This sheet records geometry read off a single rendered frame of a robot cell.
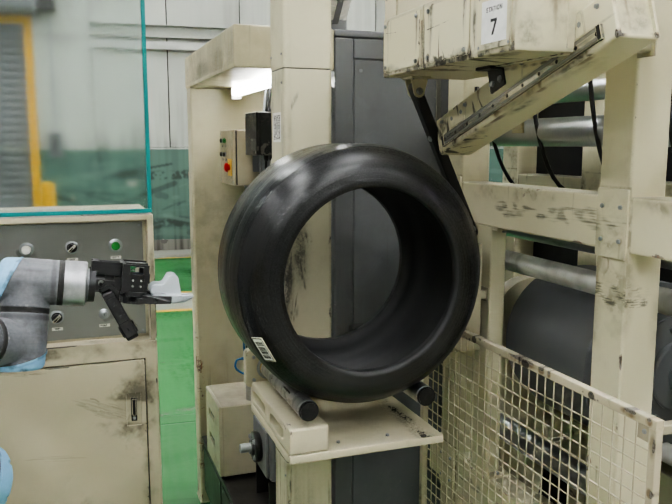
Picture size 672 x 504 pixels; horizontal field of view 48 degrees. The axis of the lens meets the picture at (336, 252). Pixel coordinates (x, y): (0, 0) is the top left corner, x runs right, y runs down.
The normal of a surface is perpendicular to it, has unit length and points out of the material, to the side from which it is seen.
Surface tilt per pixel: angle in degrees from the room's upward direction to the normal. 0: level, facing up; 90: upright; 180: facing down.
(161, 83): 90
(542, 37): 90
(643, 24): 72
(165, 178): 90
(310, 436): 90
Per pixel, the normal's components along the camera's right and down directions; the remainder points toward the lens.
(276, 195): -0.29, -0.37
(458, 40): -0.94, 0.05
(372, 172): 0.33, -0.05
